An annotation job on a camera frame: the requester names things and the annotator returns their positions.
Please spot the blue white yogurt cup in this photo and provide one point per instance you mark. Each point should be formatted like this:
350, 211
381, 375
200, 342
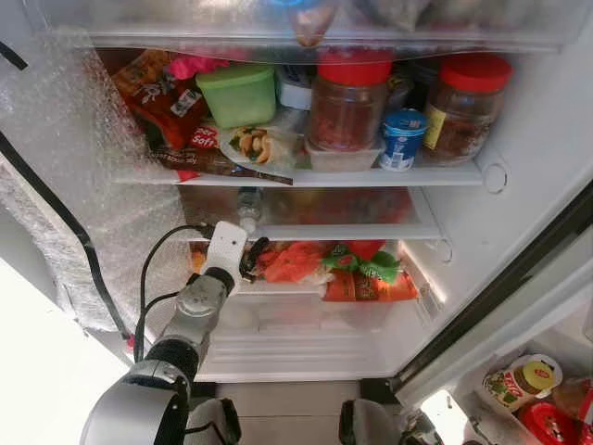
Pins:
403, 139

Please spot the food packet with roll picture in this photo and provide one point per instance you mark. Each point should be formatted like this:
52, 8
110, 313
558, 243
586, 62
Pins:
259, 146

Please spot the clear bottle with white cap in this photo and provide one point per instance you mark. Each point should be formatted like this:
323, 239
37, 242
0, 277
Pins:
248, 211

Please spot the brown blue frozen pouch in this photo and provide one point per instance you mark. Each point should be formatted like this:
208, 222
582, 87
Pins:
313, 23

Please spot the red carton box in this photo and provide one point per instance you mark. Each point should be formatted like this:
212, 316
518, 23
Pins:
586, 408

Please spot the red lid jar yellow label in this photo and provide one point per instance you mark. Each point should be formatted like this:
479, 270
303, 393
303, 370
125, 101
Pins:
468, 116

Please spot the dark brown long packet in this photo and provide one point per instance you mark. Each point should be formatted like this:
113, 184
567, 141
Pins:
199, 159

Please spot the orange plastic bag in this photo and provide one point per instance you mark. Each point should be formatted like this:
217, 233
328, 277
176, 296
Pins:
295, 262

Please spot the green lidded container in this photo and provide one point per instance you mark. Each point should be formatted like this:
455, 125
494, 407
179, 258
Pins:
236, 97

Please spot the red round lid container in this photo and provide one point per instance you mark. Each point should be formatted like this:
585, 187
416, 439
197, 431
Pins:
547, 426

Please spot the orange snack packet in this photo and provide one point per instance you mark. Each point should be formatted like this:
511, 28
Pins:
371, 289

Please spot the clear plastic food box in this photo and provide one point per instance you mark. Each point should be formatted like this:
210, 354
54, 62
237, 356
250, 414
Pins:
343, 159

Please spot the shallow frosted fridge drawer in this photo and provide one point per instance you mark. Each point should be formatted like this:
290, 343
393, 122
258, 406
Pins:
343, 209

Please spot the green snack packet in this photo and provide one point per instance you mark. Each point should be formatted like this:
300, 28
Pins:
375, 269

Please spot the clear fridge drawer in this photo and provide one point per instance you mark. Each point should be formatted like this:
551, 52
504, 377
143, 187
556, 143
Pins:
185, 23

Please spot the red brown snack packet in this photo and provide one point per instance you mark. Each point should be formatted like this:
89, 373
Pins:
157, 93

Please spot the pink plastic bag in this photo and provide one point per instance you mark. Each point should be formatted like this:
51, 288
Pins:
190, 65

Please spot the bubble wrap sheet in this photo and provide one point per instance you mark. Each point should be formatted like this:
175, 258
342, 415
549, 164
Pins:
83, 148

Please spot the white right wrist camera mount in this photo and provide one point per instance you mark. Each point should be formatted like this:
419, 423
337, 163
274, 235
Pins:
443, 417

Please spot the clear crisper drawer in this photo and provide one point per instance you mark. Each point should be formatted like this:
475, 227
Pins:
315, 348

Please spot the white blue tub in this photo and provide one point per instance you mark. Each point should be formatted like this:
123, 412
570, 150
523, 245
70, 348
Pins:
295, 91

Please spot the black fridge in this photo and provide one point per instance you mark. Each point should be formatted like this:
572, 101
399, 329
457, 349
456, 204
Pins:
537, 139

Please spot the grey robot left leg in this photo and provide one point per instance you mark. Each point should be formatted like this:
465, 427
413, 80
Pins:
215, 425

